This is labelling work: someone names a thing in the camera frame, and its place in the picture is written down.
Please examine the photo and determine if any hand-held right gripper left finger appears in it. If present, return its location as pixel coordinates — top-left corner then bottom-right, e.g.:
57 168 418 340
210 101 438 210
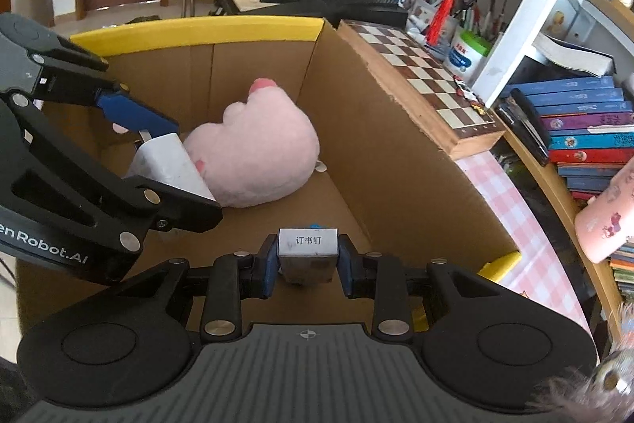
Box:
113 234 279 341

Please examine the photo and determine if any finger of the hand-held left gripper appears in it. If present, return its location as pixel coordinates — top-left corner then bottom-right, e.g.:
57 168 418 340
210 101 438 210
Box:
0 94 225 251
0 13 180 140

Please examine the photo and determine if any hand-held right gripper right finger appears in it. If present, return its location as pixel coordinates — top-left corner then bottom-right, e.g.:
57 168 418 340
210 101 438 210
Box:
338 234 522 341

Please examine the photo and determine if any small silver staple box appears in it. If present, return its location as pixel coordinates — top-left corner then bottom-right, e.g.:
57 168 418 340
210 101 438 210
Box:
277 228 340 286

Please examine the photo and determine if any white charger plug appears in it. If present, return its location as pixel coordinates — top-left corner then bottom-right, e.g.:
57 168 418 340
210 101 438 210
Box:
124 130 217 202

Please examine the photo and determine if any pink plush toy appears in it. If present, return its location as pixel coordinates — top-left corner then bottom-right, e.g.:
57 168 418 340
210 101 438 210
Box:
182 78 321 209

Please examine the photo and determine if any yellow cardboard box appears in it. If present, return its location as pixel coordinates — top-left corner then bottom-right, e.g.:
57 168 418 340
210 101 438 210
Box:
15 16 524 341

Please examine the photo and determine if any pink checked cloth-covered desktop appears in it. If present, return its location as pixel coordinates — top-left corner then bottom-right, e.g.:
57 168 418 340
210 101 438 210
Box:
454 149 596 335

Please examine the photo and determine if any wooden chess board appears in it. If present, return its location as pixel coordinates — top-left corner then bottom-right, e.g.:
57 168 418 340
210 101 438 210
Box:
336 19 506 159

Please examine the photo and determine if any white jar green lid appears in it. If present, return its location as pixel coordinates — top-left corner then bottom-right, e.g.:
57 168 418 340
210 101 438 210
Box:
443 29 493 85

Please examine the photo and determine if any pink printed cup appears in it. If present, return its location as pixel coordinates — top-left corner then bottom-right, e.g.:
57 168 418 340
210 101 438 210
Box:
574 165 634 264

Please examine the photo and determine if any grey furry pompom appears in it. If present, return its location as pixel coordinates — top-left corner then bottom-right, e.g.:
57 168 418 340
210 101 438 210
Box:
531 303 634 423

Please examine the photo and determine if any red tassel ornament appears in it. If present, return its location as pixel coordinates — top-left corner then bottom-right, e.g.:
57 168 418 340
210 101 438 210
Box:
426 0 467 48

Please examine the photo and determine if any row of blue children's books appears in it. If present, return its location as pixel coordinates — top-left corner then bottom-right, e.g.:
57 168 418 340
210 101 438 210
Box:
497 75 634 301

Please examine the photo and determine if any clear holder with pens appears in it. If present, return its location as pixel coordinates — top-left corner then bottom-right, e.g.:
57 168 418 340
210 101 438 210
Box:
406 0 507 48

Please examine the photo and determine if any thick black-covered book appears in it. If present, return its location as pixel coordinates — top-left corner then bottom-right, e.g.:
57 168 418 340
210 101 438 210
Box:
532 31 618 78

